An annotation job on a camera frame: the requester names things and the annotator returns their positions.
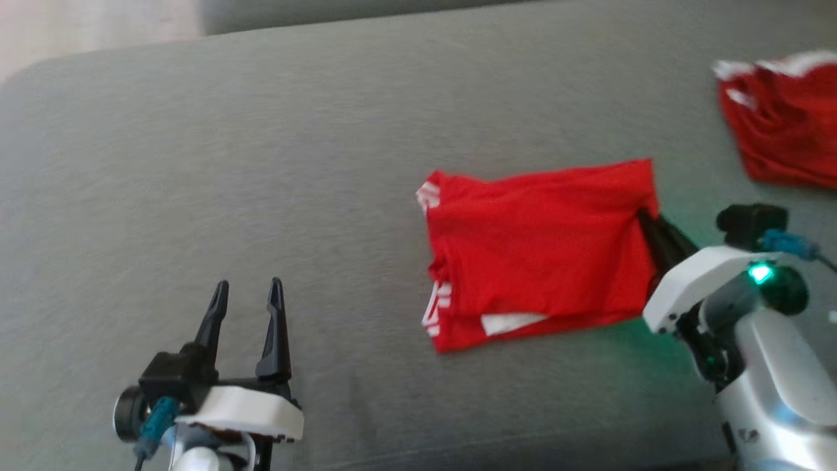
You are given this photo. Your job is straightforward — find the red shorts with white stripe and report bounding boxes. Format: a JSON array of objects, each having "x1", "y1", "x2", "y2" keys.
[{"x1": 711, "y1": 50, "x2": 837, "y2": 191}]

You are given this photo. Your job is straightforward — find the red basketball jersey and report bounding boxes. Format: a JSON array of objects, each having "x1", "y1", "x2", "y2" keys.
[{"x1": 415, "y1": 158, "x2": 662, "y2": 355}]

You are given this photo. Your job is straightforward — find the grey sofa back cushion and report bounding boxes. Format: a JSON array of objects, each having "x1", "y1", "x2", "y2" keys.
[{"x1": 199, "y1": 0, "x2": 530, "y2": 37}]

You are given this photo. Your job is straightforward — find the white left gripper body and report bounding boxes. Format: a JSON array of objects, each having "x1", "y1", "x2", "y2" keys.
[{"x1": 175, "y1": 383, "x2": 305, "y2": 443}]

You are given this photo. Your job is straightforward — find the right arm cable blue plug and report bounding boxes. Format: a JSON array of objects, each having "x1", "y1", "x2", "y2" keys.
[{"x1": 761, "y1": 228, "x2": 837, "y2": 273}]

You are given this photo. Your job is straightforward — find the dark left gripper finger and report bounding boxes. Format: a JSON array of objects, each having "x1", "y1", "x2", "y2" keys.
[
  {"x1": 255, "y1": 277, "x2": 292, "y2": 384},
  {"x1": 194, "y1": 280, "x2": 230, "y2": 351}
]

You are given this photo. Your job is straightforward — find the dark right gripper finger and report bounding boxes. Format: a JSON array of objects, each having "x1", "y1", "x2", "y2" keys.
[
  {"x1": 657, "y1": 216, "x2": 700, "y2": 262},
  {"x1": 636, "y1": 210, "x2": 675, "y2": 279}
]

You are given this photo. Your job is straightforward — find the grey sofa seat cushion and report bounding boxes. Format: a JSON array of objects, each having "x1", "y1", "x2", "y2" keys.
[{"x1": 0, "y1": 0, "x2": 837, "y2": 471}]

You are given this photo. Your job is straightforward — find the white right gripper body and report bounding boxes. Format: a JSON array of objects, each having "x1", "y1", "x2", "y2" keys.
[{"x1": 642, "y1": 245, "x2": 776, "y2": 335}]

